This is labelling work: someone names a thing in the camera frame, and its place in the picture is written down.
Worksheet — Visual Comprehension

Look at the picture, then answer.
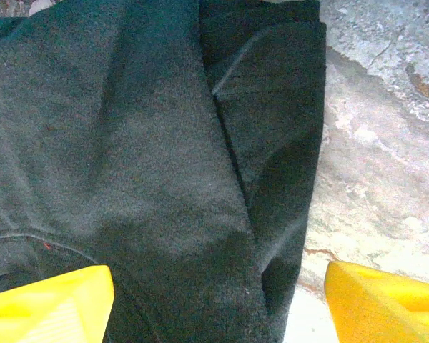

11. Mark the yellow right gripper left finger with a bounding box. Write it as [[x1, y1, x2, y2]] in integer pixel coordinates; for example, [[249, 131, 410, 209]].
[[0, 264, 114, 343]]

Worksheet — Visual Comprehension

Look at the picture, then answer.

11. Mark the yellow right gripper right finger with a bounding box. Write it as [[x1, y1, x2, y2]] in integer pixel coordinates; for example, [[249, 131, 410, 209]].
[[324, 260, 429, 343]]

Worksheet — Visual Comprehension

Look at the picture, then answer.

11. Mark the dark garment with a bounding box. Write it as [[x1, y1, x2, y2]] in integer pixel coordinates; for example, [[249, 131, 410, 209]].
[[0, 0, 327, 343]]

